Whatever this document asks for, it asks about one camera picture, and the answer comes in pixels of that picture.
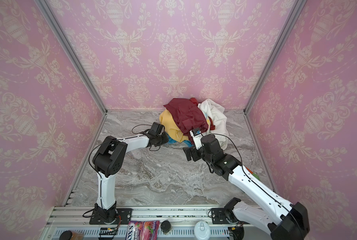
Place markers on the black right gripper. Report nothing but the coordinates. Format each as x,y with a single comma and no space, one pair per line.
192,153

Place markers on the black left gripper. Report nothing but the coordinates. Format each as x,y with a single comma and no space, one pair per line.
165,139

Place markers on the teal blue cloth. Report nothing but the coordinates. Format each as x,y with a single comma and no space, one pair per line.
172,141

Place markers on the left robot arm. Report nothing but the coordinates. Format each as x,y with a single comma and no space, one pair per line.
109,158

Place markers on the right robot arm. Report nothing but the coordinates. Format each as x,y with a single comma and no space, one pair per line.
276,216

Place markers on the yellow cloth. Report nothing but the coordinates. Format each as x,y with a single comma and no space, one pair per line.
171,128

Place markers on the white cloth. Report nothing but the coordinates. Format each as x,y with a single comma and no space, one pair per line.
216,119

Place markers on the maroon cloth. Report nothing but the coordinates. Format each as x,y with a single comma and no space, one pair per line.
188,116

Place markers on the green red seasoning packet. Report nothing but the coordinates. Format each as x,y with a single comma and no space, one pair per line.
254,174

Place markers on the white round lid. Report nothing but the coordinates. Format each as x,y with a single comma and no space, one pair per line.
202,231

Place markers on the black round cap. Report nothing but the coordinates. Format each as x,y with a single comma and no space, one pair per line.
165,227

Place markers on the pink snack bag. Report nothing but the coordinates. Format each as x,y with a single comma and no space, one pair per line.
142,230

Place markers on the brown jar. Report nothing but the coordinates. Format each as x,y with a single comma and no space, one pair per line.
71,235

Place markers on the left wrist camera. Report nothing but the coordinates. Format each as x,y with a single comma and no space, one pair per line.
156,129

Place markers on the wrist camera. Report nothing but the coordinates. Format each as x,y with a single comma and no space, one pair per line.
156,129
196,135

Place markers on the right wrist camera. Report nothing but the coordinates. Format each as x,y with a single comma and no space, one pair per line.
196,135

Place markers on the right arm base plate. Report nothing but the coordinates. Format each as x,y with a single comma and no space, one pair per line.
222,216

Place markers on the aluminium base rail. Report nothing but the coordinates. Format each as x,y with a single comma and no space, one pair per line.
185,222

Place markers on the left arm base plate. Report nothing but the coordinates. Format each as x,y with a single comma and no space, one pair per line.
112,216

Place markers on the aluminium corner post right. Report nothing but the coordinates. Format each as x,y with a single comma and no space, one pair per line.
295,11

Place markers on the aluminium corner post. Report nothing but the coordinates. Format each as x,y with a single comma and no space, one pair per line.
58,31
295,11

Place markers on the aluminium corner post left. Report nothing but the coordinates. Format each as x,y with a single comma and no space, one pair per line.
58,31

